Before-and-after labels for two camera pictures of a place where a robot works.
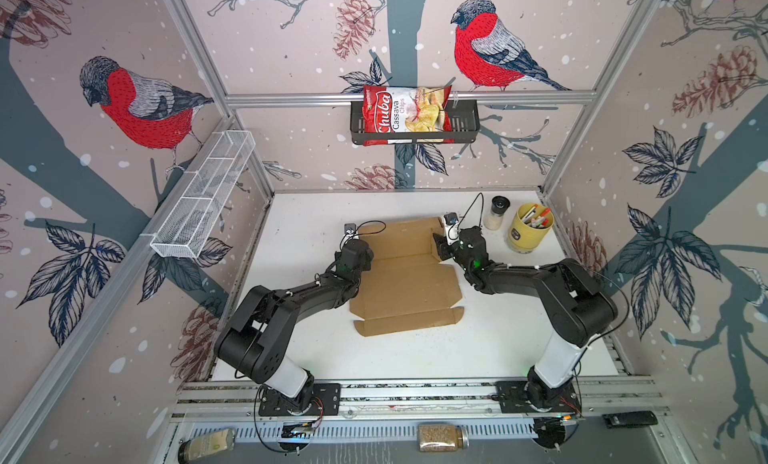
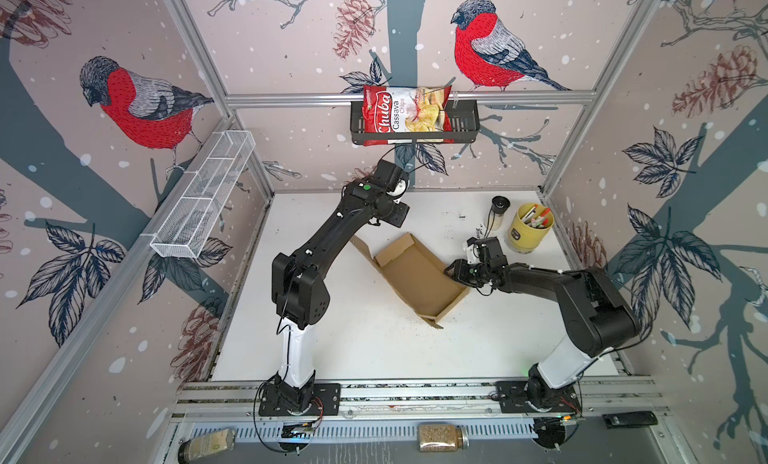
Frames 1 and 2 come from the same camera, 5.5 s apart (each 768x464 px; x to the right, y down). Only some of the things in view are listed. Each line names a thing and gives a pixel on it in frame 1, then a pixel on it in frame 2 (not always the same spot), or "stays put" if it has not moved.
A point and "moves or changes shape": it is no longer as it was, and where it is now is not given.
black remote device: x=629 y=419 stays put
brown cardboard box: x=406 y=286 moves or changes shape
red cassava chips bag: x=396 y=115 stays put
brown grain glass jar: x=442 y=437 stays put
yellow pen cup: x=530 y=227 stays put
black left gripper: x=367 y=261 → x=400 y=215
